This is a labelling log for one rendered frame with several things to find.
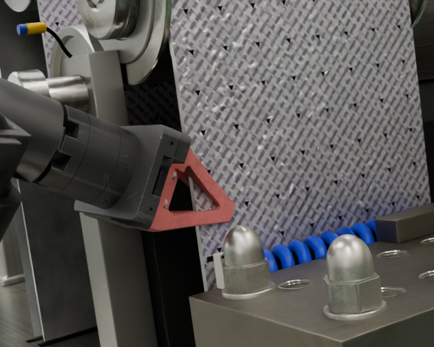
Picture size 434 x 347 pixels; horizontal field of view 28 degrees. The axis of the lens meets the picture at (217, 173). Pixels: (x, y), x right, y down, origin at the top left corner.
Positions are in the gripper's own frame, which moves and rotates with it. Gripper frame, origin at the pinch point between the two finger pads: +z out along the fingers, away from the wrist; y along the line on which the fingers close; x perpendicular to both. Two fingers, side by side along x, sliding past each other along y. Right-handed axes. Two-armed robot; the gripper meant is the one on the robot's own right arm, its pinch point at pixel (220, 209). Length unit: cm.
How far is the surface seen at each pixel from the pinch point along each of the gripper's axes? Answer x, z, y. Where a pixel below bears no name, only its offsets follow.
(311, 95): 11.1, 4.9, 0.3
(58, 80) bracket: 6.0, -12.1, -8.6
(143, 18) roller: 11.4, -9.7, -2.3
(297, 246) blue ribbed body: -0.9, 5.6, 2.9
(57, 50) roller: 11.2, -8.7, -21.1
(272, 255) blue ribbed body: -2.2, 3.4, 3.2
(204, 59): 9.9, -5.2, 0.3
